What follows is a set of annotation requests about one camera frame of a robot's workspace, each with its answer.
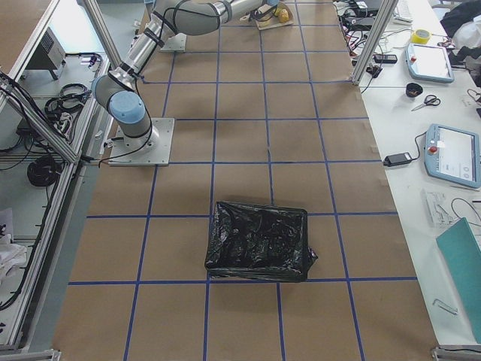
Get beige dustpan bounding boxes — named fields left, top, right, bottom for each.
left=240, top=5, right=293, bottom=31

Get brown bread trash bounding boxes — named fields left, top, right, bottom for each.
left=274, top=8, right=289, bottom=23

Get black lined trash bin right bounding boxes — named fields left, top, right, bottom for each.
left=204, top=202, right=317, bottom=283

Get black power adapter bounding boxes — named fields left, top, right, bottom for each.
left=383, top=152, right=413, bottom=167

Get black phone device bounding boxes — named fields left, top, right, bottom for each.
left=373, top=54, right=398, bottom=64

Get scissors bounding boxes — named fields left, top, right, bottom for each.
left=412, top=94, right=441, bottom=111

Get lower teach pendant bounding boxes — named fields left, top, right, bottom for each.
left=424, top=124, right=480, bottom=189

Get teach pendant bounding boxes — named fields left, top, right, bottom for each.
left=405, top=43, right=454, bottom=83
left=424, top=124, right=480, bottom=189

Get upper teach pendant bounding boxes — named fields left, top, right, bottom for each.
left=405, top=43, right=454, bottom=83

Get grey control box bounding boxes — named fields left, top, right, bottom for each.
left=26, top=27, right=66, bottom=80

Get yellow tape roll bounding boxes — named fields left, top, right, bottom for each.
left=410, top=29, right=431, bottom=44

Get teal folder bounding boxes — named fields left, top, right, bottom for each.
left=436, top=218, right=480, bottom=343

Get allen key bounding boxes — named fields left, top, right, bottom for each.
left=432, top=299, right=458, bottom=315

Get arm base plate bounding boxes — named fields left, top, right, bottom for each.
left=108, top=117, right=175, bottom=166
left=159, top=33, right=187, bottom=53

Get coiled black cable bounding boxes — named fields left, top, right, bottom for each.
left=26, top=154, right=62, bottom=188

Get aluminium frame post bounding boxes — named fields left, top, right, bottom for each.
left=351, top=0, right=398, bottom=85

